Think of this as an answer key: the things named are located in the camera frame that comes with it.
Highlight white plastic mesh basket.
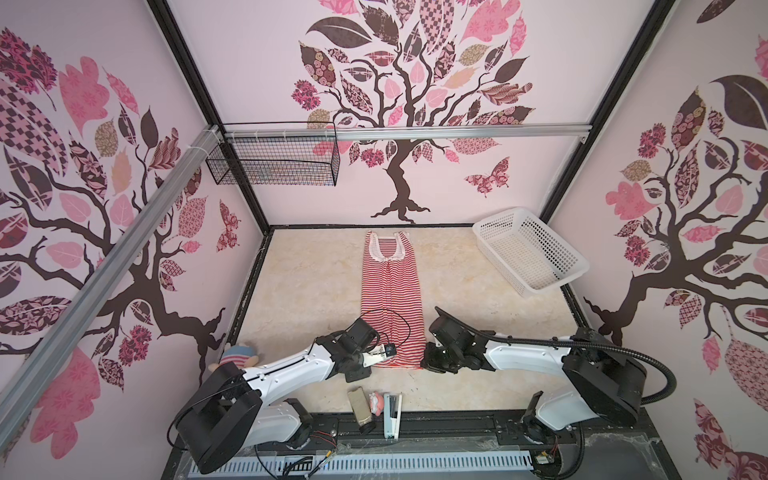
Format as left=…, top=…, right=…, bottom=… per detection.
left=472, top=207, right=590, bottom=298

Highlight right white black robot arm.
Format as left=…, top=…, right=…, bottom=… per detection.
left=421, top=309, right=647, bottom=444

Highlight black wire basket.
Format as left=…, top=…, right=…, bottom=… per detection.
left=206, top=120, right=341, bottom=187

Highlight aluminium rail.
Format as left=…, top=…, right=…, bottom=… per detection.
left=1, top=124, right=220, bottom=447
left=225, top=123, right=592, bottom=141

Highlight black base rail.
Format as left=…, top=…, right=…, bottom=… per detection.
left=179, top=407, right=655, bottom=451

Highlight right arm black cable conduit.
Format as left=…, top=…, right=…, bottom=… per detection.
left=434, top=306, right=678, bottom=406

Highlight white slotted cable duct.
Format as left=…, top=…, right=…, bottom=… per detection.
left=188, top=451, right=533, bottom=479

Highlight plush doll head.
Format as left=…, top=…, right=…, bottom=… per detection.
left=208, top=344, right=260, bottom=372

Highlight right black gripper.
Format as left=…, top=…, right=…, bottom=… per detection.
left=416, top=342, right=461, bottom=372

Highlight red white striped tank top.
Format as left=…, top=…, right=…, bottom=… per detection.
left=361, top=232, right=426, bottom=369

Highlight small pink toy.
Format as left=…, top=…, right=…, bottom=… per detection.
left=368, top=391, right=385, bottom=416

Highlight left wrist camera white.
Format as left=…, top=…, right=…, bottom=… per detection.
left=361, top=343, right=397, bottom=368

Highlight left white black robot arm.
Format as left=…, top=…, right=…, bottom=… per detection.
left=171, top=318, right=398, bottom=474

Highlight tan rectangular block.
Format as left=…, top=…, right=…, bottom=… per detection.
left=347, top=387, right=373, bottom=429

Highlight aluminium rail left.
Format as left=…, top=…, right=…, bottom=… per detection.
left=1, top=124, right=220, bottom=447

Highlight aluminium rail back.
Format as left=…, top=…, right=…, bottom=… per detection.
left=225, top=123, right=592, bottom=141

